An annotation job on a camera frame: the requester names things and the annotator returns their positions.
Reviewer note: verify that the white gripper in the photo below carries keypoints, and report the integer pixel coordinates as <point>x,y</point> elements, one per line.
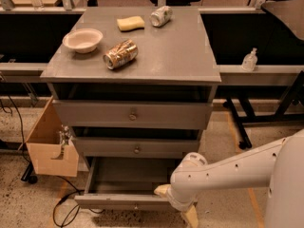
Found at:
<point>175,200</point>

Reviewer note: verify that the grey bottom drawer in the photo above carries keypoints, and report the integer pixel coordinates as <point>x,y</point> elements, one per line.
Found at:
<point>126,184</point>

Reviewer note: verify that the grey drawer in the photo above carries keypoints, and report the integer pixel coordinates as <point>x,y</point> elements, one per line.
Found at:
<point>134,148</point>
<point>133,114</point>
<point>126,184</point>

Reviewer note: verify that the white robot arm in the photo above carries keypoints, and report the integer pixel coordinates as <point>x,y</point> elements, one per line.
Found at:
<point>278,166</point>

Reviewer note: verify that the grey middle drawer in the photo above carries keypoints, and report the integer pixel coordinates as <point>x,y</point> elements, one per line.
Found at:
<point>134,148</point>

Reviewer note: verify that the grey drawer cabinet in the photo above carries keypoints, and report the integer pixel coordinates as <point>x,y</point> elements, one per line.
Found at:
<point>175,64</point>

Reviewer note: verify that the grey top drawer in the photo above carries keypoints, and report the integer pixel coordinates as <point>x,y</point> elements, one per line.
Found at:
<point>133,114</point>

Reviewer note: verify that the crumpled wrappers in box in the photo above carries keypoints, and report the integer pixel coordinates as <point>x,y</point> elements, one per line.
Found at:
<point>64,135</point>

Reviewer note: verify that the cardboard box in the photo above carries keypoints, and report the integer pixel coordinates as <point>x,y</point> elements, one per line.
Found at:
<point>47,152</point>

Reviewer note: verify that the brown soda can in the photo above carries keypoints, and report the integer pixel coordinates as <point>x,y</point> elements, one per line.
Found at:
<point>121,54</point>

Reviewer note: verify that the clear sanitizer pump bottle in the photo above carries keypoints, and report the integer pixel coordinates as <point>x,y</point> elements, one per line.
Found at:
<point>250,60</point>

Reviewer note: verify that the yellow sponge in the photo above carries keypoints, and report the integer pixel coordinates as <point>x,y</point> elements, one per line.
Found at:
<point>130,23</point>

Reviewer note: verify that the white paper bowl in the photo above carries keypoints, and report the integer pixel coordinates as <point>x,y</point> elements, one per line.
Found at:
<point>83,40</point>

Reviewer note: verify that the silver crushed can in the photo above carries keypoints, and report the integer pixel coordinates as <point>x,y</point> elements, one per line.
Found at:
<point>160,16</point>

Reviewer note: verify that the black table leg frame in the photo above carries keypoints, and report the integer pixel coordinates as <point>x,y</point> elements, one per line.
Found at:
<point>238,102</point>

